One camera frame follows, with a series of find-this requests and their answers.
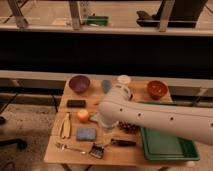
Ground black eraser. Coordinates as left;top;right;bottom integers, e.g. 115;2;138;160
67;100;86;108

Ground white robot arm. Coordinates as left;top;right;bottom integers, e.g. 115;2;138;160
98;84;213;146

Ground blue plastic cup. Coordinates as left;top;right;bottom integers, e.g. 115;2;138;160
101;80;111;93

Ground white cup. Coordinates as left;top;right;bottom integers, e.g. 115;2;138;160
117;75;131;85

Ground purple bowl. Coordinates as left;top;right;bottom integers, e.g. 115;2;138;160
69;75;90;94

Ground grey blue cloth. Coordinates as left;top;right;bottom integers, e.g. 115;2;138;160
89;114;100;123

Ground orange fruit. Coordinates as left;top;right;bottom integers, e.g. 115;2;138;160
77;109;90;123

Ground bunch of dark grapes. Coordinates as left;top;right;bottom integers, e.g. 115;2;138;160
119;122;139;134

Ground orange bowl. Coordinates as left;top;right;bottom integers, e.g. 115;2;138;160
147;80;168;100

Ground blue sponge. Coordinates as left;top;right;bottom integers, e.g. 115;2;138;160
76;128;96;141

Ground green box in background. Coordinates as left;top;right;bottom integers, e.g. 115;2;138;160
86;15;109;26

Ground metal fork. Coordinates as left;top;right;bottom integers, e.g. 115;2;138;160
55;143;86;155

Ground green tray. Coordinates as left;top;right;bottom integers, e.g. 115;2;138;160
139;101;201;162

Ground black office chair base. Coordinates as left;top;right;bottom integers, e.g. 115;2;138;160
0;116;28;150

